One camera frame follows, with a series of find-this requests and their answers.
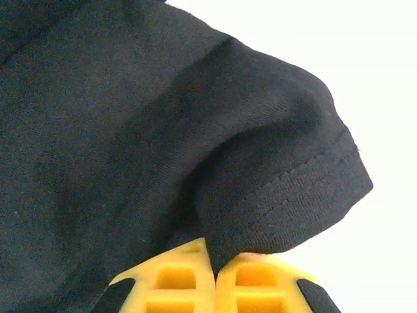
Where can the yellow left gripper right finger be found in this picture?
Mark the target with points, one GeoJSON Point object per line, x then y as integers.
{"type": "Point", "coordinates": [290, 293]}

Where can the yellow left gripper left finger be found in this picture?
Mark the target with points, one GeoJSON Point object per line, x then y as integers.
{"type": "Point", "coordinates": [146, 293]}

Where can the black printed t-shirt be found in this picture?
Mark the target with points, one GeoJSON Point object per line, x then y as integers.
{"type": "Point", "coordinates": [130, 130]}

